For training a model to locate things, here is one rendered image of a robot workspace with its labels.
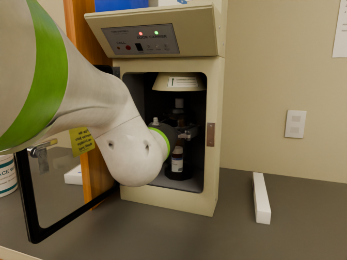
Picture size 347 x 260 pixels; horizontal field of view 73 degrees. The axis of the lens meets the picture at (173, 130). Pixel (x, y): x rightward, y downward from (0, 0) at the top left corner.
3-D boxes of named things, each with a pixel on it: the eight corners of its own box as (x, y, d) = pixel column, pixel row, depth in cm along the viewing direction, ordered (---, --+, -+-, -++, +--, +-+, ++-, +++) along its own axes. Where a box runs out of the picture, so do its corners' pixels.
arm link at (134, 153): (114, 205, 44) (162, 184, 40) (80, 147, 43) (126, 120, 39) (143, 175, 57) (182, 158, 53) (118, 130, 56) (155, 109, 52)
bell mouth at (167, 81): (163, 86, 87) (163, 71, 86) (211, 87, 82) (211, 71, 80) (142, 90, 71) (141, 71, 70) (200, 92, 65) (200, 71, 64)
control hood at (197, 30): (111, 58, 71) (109, 22, 68) (220, 55, 60) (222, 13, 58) (85, 55, 60) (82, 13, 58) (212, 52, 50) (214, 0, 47)
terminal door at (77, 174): (120, 189, 79) (112, 65, 69) (31, 248, 52) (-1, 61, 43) (118, 188, 79) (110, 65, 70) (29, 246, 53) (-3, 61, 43)
